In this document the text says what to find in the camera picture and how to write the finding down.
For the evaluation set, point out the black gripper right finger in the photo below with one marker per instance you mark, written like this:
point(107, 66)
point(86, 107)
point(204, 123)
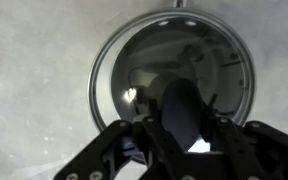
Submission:
point(270, 150)

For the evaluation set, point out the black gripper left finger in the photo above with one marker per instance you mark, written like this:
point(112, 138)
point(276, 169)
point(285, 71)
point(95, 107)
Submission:
point(117, 146)

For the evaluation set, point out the glass lid with black knob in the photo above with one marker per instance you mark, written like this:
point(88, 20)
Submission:
point(184, 50)

